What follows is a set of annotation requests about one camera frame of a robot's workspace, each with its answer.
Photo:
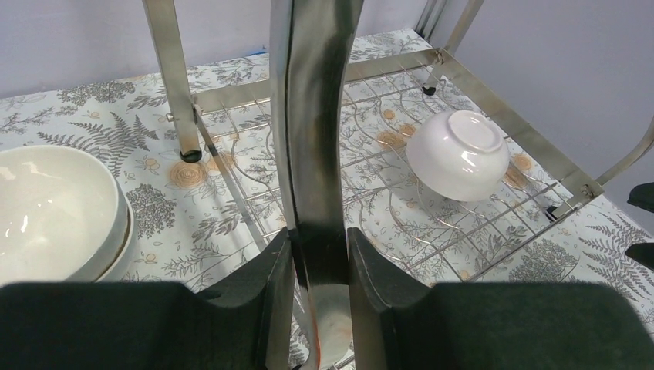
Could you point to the stainless steel dish rack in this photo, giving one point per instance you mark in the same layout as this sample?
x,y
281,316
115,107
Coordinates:
x,y
309,59

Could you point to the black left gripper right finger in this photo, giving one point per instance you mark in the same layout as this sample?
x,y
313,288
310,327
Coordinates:
x,y
400,323

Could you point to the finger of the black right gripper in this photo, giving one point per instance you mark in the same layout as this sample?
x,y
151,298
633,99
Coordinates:
x,y
643,253
642,196

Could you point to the white bowl front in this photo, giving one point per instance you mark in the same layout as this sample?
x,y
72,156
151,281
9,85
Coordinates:
x,y
123,257

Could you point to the white pink bowl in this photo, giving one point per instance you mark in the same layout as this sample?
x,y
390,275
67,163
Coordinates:
x,y
459,154

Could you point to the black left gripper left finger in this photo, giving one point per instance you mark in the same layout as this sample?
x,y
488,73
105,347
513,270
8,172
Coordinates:
x,y
241,322

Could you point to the floral table mat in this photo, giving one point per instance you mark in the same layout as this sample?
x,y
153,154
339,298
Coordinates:
x,y
207,199

